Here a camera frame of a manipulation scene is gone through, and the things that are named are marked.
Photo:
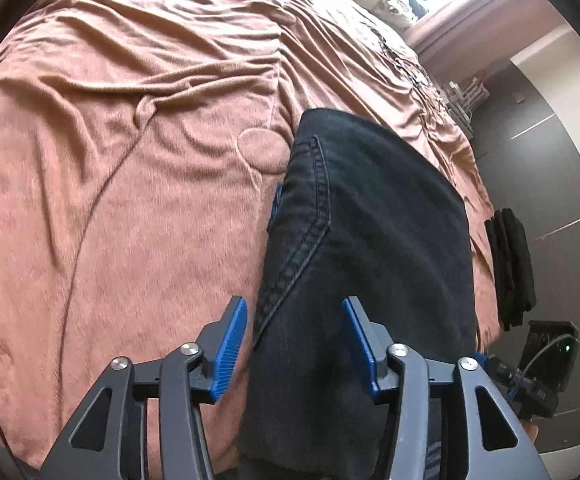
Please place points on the right pink curtain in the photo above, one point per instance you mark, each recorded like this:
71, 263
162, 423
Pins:
465, 36

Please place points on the black pants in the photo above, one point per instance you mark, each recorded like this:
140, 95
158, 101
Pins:
360, 213

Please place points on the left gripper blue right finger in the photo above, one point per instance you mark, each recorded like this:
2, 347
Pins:
368, 354

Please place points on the person's right hand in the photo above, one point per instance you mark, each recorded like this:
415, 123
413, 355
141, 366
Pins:
531, 429

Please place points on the stack of folded black clothes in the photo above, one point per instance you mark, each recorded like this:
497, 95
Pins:
514, 279

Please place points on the cream bedside nightstand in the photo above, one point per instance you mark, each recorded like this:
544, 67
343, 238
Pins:
462, 100

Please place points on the beige duvet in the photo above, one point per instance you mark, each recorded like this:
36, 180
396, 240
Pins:
361, 25

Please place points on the rust orange bed blanket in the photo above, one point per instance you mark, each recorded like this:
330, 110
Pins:
143, 144

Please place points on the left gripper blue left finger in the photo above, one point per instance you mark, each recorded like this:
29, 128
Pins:
228, 335

